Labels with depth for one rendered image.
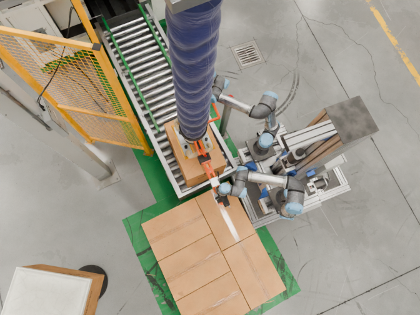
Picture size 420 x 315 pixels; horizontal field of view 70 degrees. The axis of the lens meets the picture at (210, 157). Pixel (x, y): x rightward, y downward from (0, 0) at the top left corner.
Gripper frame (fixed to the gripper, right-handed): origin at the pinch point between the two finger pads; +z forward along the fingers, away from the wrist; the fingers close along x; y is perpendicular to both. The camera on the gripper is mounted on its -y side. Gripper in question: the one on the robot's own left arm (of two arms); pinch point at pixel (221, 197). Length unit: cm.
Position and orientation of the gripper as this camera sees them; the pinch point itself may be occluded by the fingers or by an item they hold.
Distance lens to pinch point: 241.3
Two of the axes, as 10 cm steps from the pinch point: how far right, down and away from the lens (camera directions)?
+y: -3.7, -9.0, 2.4
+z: -0.6, 2.8, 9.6
